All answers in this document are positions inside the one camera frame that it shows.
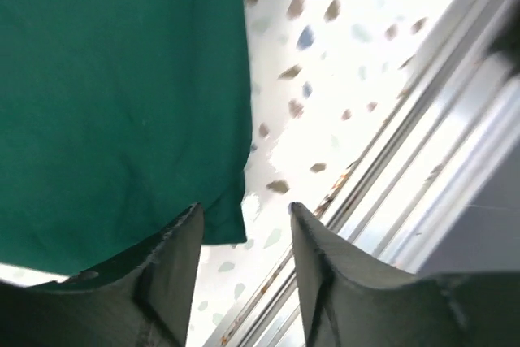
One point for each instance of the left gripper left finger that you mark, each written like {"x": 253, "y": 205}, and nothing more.
{"x": 140, "y": 297}

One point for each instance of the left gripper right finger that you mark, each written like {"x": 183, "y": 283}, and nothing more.
{"x": 349, "y": 298}

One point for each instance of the green surgical cloth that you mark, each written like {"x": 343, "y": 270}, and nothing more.
{"x": 115, "y": 116}

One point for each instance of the aluminium frame rails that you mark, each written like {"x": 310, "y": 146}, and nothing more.
{"x": 383, "y": 117}

